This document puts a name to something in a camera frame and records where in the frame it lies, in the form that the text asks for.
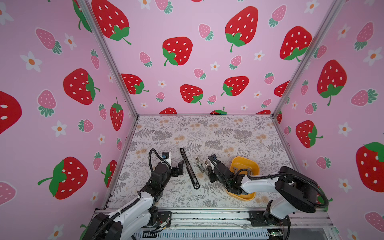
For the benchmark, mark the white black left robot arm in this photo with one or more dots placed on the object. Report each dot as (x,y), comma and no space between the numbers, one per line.
(135,201)

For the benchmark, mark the yellow plastic tray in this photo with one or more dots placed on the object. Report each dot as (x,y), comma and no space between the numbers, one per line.
(243,163)

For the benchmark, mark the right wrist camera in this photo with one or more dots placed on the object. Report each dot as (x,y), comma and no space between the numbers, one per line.
(215,162)

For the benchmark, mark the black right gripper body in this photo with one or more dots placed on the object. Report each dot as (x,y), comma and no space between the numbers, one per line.
(226,185)

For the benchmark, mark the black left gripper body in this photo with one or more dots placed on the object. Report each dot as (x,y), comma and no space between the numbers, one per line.
(168,173)

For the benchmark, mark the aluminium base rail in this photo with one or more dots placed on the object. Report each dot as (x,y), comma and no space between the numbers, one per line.
(235,223)

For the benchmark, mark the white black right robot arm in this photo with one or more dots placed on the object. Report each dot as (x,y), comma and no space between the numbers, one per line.
(297,192)

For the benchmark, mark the black long stapler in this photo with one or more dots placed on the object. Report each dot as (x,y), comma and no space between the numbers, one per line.
(190,171)

